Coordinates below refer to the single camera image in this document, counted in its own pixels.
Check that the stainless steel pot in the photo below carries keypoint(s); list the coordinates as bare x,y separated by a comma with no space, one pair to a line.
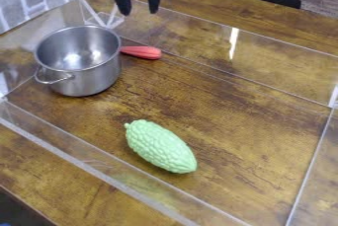
78,62

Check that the clear acrylic tray walls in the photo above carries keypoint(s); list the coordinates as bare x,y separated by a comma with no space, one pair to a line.
251,101

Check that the green bitter gourd toy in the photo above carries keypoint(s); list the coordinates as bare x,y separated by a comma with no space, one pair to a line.
159,147

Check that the orange spoon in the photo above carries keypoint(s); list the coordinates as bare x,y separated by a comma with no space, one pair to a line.
144,52

